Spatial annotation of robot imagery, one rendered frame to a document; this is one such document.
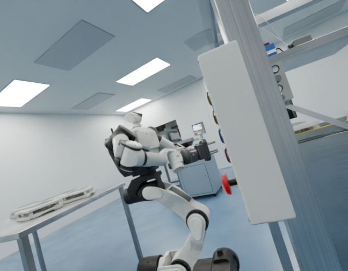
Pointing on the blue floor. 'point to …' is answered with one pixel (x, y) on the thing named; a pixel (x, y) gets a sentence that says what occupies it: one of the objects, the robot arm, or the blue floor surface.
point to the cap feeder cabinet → (201, 178)
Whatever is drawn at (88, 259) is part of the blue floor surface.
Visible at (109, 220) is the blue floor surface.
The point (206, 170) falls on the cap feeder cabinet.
